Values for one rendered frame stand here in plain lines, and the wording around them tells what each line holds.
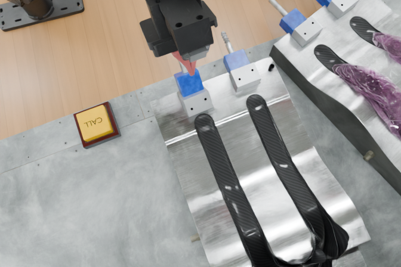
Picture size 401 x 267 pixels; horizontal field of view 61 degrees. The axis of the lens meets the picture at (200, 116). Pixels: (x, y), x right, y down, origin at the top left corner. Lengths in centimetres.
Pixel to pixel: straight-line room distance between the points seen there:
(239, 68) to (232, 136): 13
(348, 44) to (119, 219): 61
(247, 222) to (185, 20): 37
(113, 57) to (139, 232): 39
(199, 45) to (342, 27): 47
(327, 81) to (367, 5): 22
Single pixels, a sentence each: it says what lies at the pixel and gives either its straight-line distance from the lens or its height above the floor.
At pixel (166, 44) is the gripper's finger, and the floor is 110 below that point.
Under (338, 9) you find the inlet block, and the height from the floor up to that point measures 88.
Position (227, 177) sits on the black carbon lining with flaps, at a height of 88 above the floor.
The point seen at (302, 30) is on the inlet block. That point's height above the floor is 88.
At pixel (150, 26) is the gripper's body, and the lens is 51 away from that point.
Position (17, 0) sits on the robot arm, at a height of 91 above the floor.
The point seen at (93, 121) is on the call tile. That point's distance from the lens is 74.
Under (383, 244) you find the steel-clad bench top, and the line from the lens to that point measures 81.
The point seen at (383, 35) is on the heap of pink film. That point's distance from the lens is 83.
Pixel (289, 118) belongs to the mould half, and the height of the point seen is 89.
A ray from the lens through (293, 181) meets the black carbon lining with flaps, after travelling 65.
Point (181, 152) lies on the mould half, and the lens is 64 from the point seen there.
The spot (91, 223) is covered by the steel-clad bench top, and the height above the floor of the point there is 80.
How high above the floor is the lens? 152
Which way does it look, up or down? 75 degrees down
